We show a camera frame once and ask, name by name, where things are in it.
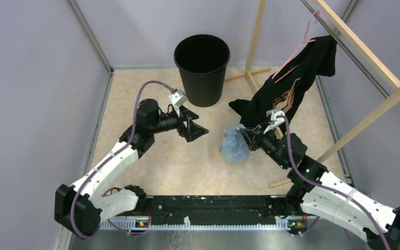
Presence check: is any metal clothes rail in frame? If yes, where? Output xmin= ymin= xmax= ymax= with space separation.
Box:
xmin=302 ymin=1 xmax=399 ymax=98

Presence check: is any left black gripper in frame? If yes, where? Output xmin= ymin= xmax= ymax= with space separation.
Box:
xmin=150 ymin=104 xmax=209 ymax=142

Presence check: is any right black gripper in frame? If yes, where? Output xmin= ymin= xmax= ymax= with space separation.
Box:
xmin=239 ymin=120 xmax=289 ymax=170

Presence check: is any black plastic trash bin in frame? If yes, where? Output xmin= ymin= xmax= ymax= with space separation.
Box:
xmin=173 ymin=34 xmax=230 ymax=108

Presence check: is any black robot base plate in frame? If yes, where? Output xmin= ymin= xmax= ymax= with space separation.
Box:
xmin=120 ymin=195 xmax=303 ymax=226

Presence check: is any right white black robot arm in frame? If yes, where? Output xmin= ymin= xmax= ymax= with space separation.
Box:
xmin=239 ymin=127 xmax=400 ymax=249

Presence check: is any grey cable duct rail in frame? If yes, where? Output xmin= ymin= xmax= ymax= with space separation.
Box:
xmin=100 ymin=217 xmax=291 ymax=231

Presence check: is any pink clothes hanger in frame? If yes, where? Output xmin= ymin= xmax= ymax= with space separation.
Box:
xmin=271 ymin=10 xmax=319 ymax=80

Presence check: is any black printed t-shirt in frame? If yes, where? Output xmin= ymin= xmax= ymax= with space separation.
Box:
xmin=229 ymin=35 xmax=337 ymax=128

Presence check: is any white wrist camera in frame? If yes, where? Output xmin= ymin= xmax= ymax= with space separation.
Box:
xmin=168 ymin=89 xmax=188 ymax=117
xmin=263 ymin=108 xmax=285 ymax=134

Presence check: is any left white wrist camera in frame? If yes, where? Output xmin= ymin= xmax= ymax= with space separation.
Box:
xmin=168 ymin=89 xmax=188 ymax=117

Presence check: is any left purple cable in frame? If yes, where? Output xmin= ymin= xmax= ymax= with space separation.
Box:
xmin=69 ymin=80 xmax=177 ymax=240

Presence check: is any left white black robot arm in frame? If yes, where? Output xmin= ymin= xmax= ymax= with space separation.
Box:
xmin=54 ymin=98 xmax=209 ymax=239

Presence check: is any light blue plastic trash bag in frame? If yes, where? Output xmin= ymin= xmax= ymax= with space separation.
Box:
xmin=219 ymin=123 xmax=249 ymax=163

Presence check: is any wooden clothes rack frame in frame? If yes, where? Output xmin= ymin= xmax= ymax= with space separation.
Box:
xmin=224 ymin=0 xmax=400 ymax=189

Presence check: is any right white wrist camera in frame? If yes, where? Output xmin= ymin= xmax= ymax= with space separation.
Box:
xmin=263 ymin=108 xmax=285 ymax=134

